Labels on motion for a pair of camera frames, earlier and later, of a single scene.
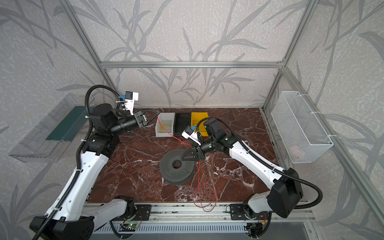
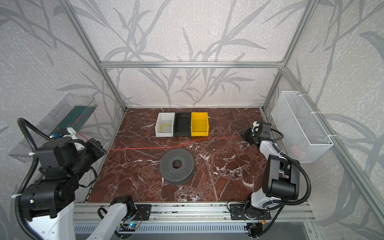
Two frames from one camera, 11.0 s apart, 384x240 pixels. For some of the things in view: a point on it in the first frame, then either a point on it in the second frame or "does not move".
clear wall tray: x=47 y=143 does not move
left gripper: x=140 y=118 → x=98 y=149
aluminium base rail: x=194 y=213 does not move
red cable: x=170 y=133 → x=163 y=147
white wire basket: x=300 y=128 does not move
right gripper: x=196 y=151 → x=249 y=135
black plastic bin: x=181 y=121 does not move
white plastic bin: x=167 y=120 does not move
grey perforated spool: x=174 y=170 does not move
